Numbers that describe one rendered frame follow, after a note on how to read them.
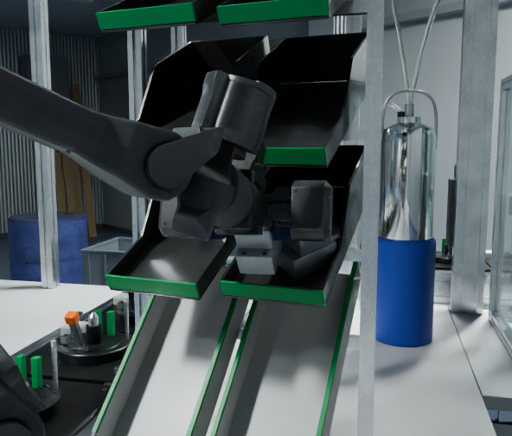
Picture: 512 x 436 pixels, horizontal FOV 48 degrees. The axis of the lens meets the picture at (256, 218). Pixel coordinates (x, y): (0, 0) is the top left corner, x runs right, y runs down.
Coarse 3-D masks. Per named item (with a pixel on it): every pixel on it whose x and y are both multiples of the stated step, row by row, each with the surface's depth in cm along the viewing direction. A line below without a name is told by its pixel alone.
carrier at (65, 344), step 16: (96, 320) 111; (112, 320) 115; (128, 320) 113; (64, 336) 111; (96, 336) 111; (112, 336) 115; (128, 336) 114; (32, 352) 112; (48, 352) 112; (64, 352) 107; (80, 352) 106; (96, 352) 107; (112, 352) 107; (48, 368) 104; (64, 368) 104; (80, 368) 104; (96, 368) 104; (112, 368) 104
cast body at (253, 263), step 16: (272, 224) 65; (240, 240) 66; (256, 240) 65; (272, 240) 65; (240, 256) 66; (256, 256) 66; (272, 256) 66; (240, 272) 68; (256, 272) 67; (272, 272) 67
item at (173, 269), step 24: (264, 168) 86; (144, 240) 80; (168, 240) 82; (192, 240) 81; (216, 240) 80; (120, 264) 75; (144, 264) 77; (168, 264) 76; (192, 264) 76; (216, 264) 73; (120, 288) 73; (144, 288) 71; (168, 288) 70; (192, 288) 68
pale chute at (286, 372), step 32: (352, 288) 77; (256, 320) 80; (288, 320) 81; (320, 320) 79; (352, 320) 78; (256, 352) 79; (288, 352) 78; (320, 352) 76; (256, 384) 76; (288, 384) 75; (320, 384) 74; (224, 416) 71; (256, 416) 73; (288, 416) 72; (320, 416) 67
